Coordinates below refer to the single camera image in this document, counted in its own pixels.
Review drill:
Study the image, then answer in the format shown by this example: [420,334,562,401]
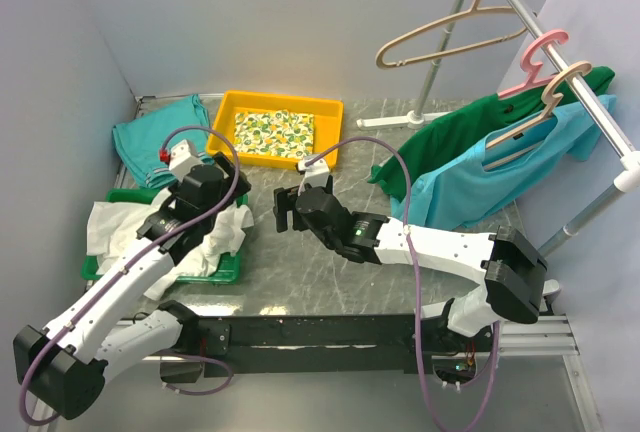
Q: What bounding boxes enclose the white daisy print t-shirt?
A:
[87,189,254,301]

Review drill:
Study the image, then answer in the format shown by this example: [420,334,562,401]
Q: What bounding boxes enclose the aluminium rail frame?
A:
[29,94,601,432]

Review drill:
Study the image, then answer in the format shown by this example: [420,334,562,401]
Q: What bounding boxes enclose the beige empty hanger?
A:
[375,0,527,69]

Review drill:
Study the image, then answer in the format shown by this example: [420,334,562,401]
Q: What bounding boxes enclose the green plastic tray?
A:
[82,189,242,292]

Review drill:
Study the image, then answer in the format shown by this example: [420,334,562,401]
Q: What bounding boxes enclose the beige hanger with shirt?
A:
[486,60,593,150]

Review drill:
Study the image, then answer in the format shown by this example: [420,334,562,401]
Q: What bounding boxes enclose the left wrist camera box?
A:
[159,140,201,181]

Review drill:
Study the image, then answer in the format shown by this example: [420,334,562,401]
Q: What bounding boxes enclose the pink hanger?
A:
[497,29,569,100]

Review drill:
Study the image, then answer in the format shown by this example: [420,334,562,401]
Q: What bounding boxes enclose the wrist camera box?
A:
[159,140,201,181]
[296,156,330,187]

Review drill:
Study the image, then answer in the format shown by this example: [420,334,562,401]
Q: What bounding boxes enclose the teal folded t-shirt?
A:
[112,94,210,189]

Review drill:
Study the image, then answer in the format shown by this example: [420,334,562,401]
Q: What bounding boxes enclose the black base beam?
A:
[159,314,501,384]

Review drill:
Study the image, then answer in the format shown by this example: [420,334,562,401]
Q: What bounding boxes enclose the lemon print folded cloth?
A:
[234,109,315,159]

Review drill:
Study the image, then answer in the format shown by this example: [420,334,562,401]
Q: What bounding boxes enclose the metal clothes rack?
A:
[356,0,640,323]

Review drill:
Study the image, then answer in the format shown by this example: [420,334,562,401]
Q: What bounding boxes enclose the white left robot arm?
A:
[13,153,251,426]

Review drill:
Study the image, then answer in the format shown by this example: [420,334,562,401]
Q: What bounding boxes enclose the light blue t-shirt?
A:
[409,102,601,231]

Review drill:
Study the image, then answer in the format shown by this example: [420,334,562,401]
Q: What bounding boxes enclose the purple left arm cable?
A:
[18,124,242,426]

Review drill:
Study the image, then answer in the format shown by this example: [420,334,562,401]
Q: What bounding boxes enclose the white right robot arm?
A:
[273,186,547,351]

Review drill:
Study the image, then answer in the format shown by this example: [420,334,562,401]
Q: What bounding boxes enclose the green t-shirt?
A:
[368,66,616,201]

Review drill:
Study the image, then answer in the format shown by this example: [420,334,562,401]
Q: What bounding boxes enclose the yellow plastic tray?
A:
[205,90,344,170]

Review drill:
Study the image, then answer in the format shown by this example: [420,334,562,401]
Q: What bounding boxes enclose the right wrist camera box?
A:
[296,156,330,187]

